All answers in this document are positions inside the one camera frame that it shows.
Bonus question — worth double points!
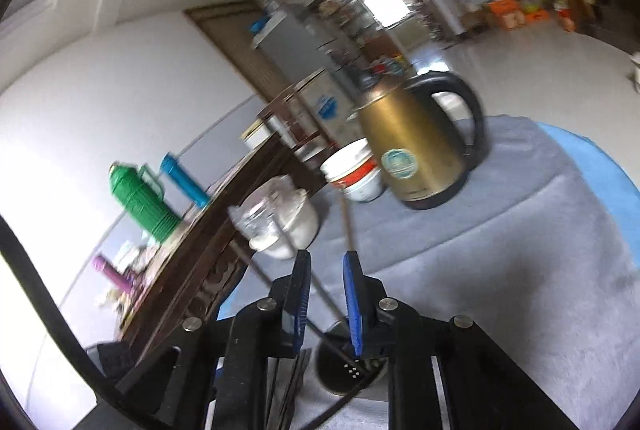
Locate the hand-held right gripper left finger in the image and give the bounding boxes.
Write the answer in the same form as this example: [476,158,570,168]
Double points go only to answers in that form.
[114,249,313,430]

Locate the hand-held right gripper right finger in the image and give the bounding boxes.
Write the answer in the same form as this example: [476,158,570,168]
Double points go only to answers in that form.
[342,250,581,430]

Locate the grey metal chopstick holder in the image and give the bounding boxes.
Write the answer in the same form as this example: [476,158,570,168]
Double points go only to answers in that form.
[312,319,396,397]

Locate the row of dark chopsticks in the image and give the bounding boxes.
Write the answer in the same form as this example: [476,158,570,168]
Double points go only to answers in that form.
[267,352,308,430]

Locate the white plastic basin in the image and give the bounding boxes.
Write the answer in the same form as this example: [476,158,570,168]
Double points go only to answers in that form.
[247,187,321,260]

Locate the dark carved wooden bench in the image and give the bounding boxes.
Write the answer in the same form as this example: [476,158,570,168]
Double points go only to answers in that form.
[117,137,331,351]

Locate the white bowl red band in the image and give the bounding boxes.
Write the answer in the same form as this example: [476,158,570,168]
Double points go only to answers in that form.
[331,161,382,190]

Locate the grey tablecloth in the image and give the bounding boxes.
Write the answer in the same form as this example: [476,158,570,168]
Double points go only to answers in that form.
[220,114,640,430]

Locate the blue thermos bottle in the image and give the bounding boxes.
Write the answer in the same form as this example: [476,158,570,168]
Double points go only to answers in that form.
[160,153,211,209]

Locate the gold electric kettle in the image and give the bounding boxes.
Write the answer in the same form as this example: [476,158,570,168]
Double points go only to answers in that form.
[350,70,488,211]

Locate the cream round tin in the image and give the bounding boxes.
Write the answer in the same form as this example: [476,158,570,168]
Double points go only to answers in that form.
[239,119,276,150]

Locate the green thermos jug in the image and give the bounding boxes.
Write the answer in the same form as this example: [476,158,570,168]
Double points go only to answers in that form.
[109,163,181,243]

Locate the purple thermos bottle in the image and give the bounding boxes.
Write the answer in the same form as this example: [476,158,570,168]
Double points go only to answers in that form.
[92,255,137,297]

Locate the white carton blue print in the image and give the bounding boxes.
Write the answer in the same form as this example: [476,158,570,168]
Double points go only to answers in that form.
[292,69,356,141]

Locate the grey refrigerator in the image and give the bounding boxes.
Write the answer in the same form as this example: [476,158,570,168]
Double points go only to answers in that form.
[250,3,351,77]

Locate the light blue table cover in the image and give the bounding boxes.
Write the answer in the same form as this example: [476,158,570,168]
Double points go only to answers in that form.
[537,123,640,231]

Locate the orange boxes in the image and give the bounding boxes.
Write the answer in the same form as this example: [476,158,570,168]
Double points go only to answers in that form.
[487,0,552,32]

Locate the black cable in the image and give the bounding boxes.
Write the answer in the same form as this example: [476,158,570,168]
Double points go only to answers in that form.
[0,214,171,430]

